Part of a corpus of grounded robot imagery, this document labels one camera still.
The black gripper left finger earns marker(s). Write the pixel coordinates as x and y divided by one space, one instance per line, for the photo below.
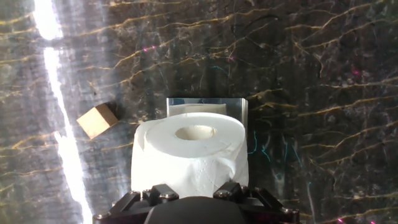
130 208

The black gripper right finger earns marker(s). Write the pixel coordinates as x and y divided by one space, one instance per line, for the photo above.
264 208

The white toilet paper roll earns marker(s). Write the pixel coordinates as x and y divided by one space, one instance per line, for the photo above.
186 165

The clear acrylic shelf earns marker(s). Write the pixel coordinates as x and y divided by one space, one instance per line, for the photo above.
237 109

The small wooden cube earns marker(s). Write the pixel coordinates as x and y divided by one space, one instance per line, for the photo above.
96 121

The black marble pattern mat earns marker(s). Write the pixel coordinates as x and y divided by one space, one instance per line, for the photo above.
311 93

